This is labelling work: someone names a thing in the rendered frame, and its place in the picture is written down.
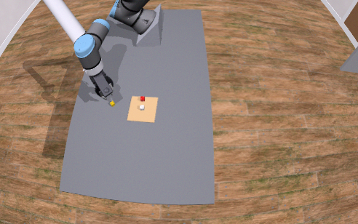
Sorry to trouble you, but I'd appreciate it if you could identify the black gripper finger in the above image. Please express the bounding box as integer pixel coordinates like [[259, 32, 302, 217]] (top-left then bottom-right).
[[109, 77, 114, 89], [95, 87, 107, 100]]

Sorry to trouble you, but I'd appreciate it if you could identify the peach flat mat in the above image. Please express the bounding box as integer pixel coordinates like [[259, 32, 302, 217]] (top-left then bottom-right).
[[127, 96, 158, 123]]

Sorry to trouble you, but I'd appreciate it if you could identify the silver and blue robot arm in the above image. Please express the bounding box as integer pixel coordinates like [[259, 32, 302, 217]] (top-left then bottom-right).
[[43, 0, 156, 97]]

